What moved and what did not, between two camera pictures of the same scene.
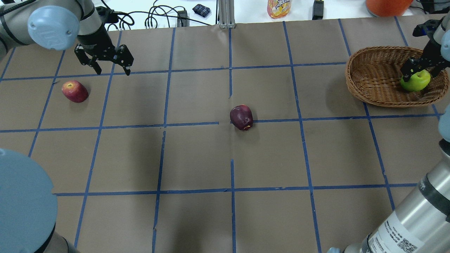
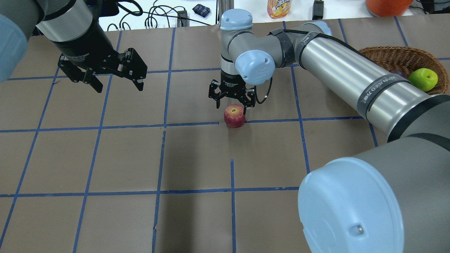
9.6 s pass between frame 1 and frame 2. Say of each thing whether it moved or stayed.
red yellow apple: moved
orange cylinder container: stayed
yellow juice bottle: stayed
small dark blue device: stayed
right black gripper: moved
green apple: moved
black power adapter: stayed
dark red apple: moved
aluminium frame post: stayed
